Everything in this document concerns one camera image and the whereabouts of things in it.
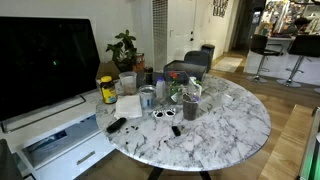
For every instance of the clear measuring cup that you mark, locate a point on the clear measuring cup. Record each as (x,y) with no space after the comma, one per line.
(192,97)

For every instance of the clear cup dark contents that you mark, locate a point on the clear cup dark contents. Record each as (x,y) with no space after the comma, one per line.
(190,111)

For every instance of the clear cup brown contents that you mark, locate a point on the clear cup brown contents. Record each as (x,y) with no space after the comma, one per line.
(128,85)

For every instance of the white bottle blue cap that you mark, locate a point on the white bottle blue cap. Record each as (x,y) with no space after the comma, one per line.
(160,89)

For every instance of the clear container with flower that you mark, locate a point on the clear container with flower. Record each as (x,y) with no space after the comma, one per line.
(175,90)

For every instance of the dark pepper grinder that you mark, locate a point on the dark pepper grinder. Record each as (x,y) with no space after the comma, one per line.
(148,76)

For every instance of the white framed sunglasses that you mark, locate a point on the white framed sunglasses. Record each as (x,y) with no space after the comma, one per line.
(164,113)

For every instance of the orange snack box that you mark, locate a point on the orange snack box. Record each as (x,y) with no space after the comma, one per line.
(139,62)

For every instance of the white folded napkin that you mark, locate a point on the white folded napkin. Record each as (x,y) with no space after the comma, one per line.
(128,106)

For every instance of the small black rectangular object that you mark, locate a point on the small black rectangular object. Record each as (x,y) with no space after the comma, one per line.
(176,131)

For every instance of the scattered dark beans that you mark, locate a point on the scattered dark beans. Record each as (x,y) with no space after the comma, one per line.
(132,127)

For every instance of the vitamin bottle yellow lid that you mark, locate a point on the vitamin bottle yellow lid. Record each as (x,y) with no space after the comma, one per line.
(108,91)

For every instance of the green potted plant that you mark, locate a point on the green potted plant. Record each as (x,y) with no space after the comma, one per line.
(124,50)

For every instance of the black oblong remote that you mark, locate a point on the black oblong remote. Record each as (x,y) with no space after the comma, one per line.
(116,125)

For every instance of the brown side table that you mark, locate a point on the brown side table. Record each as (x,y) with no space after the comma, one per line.
(107,70)

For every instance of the black trash can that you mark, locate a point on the black trash can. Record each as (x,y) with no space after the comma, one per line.
(208,51)

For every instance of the beige floor rug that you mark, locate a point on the beige floor rug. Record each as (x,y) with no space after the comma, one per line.
(228,64)

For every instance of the black table base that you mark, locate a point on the black table base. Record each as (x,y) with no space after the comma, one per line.
(155,174)

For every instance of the black bar stool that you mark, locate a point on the black bar stool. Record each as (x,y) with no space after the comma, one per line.
(259,43)
(305,45)

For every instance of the grey media device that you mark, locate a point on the grey media device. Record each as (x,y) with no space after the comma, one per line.
(60,140)

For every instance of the white media cabinet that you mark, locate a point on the white media cabinet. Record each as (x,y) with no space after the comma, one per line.
(63,146)

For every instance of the black flat screen television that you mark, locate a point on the black flat screen television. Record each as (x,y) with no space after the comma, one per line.
(43,63)

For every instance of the light wooden bench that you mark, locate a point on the light wooden bench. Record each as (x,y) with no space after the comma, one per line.
(286,146)

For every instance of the colourful cluttered shelf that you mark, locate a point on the colourful cluttered shelf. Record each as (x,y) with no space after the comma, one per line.
(276,15)

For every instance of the wall picture collage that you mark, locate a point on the wall picture collage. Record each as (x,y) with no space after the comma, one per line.
(220,7)

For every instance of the green lit metal post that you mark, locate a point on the green lit metal post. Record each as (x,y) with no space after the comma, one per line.
(311,156)

